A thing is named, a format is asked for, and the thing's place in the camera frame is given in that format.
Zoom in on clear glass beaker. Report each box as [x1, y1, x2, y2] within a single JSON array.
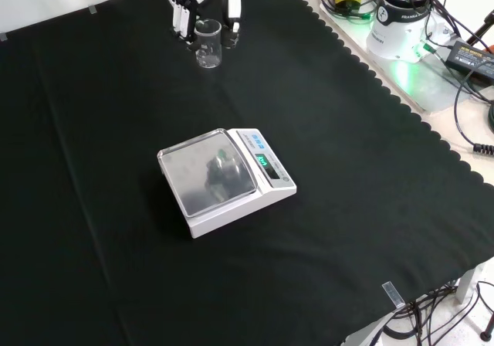
[[194, 19, 223, 70]]

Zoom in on white electronic balance steel pan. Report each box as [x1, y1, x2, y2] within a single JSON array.
[[157, 127, 298, 240]]

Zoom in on black scalloped cloth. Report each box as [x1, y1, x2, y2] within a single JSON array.
[[0, 0, 494, 346]]

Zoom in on black power adapter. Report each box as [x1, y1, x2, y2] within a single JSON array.
[[444, 39, 494, 80]]

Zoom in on black tripod leg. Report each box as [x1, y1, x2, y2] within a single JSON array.
[[465, 9, 494, 53]]

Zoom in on clear tape strip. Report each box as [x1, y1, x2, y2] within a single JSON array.
[[381, 280, 405, 309]]

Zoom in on white table leg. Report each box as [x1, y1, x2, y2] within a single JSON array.
[[455, 263, 486, 305]]

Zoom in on black cable with ribbed end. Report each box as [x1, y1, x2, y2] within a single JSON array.
[[452, 67, 494, 154]]

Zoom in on grey metal frame beam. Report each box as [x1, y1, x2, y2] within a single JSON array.
[[344, 310, 395, 346]]

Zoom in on black floor cables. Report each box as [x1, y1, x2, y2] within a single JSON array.
[[384, 279, 494, 346]]

